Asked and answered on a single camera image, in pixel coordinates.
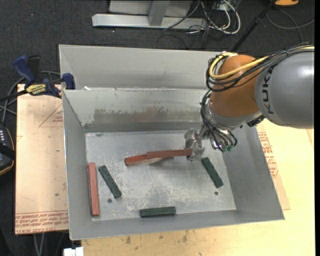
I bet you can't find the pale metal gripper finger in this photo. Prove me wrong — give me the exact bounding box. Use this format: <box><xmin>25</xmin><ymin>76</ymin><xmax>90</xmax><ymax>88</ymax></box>
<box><xmin>185</xmin><ymin>142</ymin><xmax>202</xmax><ymax>152</ymax></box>
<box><xmin>186</xmin><ymin>146</ymin><xmax>206</xmax><ymax>163</ymax></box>

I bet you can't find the grey metal bin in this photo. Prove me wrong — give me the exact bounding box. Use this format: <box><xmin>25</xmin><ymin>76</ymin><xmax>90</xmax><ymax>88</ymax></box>
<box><xmin>58</xmin><ymin>44</ymin><xmax>286</xmax><ymax>242</ymax></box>

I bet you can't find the dark green flat block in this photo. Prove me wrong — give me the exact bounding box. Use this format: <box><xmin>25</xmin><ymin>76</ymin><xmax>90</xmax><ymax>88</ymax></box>
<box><xmin>200</xmin><ymin>156</ymin><xmax>225</xmax><ymax>190</ymax></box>
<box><xmin>97</xmin><ymin>164</ymin><xmax>123</xmax><ymax>200</ymax></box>
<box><xmin>139</xmin><ymin>206</ymin><xmax>177</xmax><ymax>218</ymax></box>

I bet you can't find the red-brown block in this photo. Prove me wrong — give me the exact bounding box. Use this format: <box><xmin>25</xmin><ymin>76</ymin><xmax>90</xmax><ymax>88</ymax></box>
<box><xmin>146</xmin><ymin>149</ymin><xmax>194</xmax><ymax>160</ymax></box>
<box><xmin>124</xmin><ymin>153</ymin><xmax>175</xmax><ymax>167</ymax></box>
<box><xmin>87</xmin><ymin>162</ymin><xmax>101</xmax><ymax>217</ymax></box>

